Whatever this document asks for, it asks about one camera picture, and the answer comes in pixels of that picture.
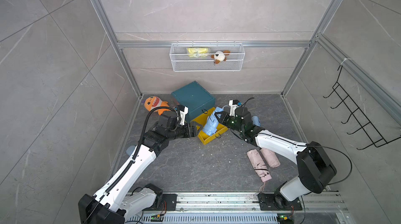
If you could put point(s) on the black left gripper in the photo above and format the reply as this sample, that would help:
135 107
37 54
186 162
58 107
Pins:
192 133

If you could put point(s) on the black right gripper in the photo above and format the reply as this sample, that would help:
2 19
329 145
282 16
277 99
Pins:
224 118

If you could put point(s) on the blue umbrella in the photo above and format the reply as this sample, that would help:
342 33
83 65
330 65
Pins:
256 121
212 123

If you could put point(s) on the teal and yellow drawer box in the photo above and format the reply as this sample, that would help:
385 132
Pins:
201 104

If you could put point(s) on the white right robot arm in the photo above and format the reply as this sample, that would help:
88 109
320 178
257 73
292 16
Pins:
315 168

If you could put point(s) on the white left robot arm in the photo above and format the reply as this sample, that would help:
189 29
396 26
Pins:
110 205

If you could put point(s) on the pink folded umbrella front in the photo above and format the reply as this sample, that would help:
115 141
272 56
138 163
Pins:
259 165

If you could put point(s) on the pink folded umbrella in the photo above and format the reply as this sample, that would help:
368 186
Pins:
270 157
259 165

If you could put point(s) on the pink folded umbrella rear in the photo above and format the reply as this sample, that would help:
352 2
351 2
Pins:
270 157

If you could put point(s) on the orange shark plush toy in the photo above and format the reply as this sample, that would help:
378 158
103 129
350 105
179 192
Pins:
154 102

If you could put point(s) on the brown white plush dog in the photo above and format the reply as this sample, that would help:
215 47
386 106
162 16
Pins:
220 56

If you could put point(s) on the light blue cup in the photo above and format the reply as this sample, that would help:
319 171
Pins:
130 150

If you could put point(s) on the yellow package in basket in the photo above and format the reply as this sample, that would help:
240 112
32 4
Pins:
198 52

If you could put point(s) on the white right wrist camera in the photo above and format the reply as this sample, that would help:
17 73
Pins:
234 104

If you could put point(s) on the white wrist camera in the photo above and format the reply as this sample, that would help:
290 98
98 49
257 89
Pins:
183 111
234 104

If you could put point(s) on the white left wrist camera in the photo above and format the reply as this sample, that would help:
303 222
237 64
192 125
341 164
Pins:
183 111

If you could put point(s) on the white wire wall basket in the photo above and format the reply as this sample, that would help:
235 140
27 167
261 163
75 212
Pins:
182 63

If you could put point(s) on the metal base rail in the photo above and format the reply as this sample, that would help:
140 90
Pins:
243 208

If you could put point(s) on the black wire wall hook rack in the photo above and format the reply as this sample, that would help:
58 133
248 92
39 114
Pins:
357 114

